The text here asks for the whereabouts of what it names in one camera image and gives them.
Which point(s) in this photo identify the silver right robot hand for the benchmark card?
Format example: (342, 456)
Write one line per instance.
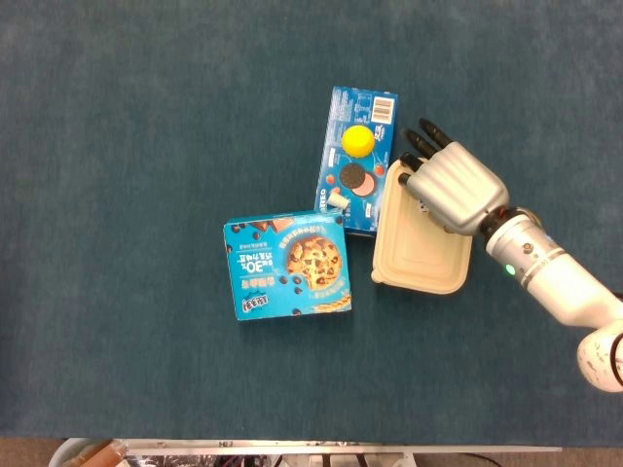
(462, 190)

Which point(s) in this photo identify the beige lidded plastic container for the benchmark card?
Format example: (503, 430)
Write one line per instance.
(418, 258)

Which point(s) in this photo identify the yellow ball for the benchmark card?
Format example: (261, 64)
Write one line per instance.
(358, 141)

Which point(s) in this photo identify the small white cylinder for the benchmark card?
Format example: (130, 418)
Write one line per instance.
(337, 200)

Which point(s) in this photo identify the blue Oreo cookie box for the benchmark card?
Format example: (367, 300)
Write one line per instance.
(353, 104)

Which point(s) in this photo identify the blue chocolate chip cookie box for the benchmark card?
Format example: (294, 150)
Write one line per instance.
(263, 272)

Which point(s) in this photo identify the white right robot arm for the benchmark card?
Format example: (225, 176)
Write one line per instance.
(560, 282)

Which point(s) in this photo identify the grey metal table edge bar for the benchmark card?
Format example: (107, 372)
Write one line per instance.
(292, 448)

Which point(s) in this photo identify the teal felt table cloth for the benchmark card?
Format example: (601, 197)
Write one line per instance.
(146, 146)

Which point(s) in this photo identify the brown packet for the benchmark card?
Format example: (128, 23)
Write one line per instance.
(97, 453)

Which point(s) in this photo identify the white round bin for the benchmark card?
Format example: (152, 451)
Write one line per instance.
(58, 455)

